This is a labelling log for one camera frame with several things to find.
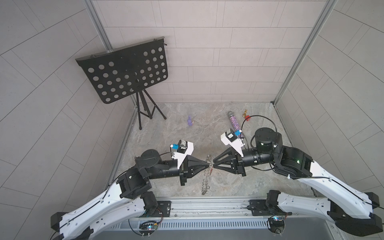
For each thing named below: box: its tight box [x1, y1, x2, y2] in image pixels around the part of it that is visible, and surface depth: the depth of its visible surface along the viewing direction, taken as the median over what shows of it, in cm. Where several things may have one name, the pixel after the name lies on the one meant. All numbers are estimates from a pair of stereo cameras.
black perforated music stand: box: [75, 36, 169, 131], surface depth 75 cm
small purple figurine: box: [187, 115, 193, 126], surface depth 104 cm
